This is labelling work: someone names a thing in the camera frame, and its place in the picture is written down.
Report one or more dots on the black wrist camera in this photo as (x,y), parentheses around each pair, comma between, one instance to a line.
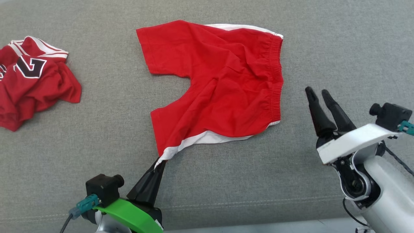
(103,189)
(391,116)

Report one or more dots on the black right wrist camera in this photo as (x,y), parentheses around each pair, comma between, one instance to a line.
(391,116)

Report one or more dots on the grey fabric sofa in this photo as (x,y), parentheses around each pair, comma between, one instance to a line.
(226,187)

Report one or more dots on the red shorts with white stripes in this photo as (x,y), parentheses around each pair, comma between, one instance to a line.
(226,84)

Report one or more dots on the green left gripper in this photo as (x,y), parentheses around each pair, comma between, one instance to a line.
(129,215)

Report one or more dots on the red Bulls jersey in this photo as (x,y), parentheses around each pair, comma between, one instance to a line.
(35,87)

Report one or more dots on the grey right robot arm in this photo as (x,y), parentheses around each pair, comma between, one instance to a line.
(388,194)

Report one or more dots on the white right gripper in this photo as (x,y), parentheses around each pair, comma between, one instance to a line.
(355,140)

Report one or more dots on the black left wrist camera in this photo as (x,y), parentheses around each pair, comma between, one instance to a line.
(103,189)

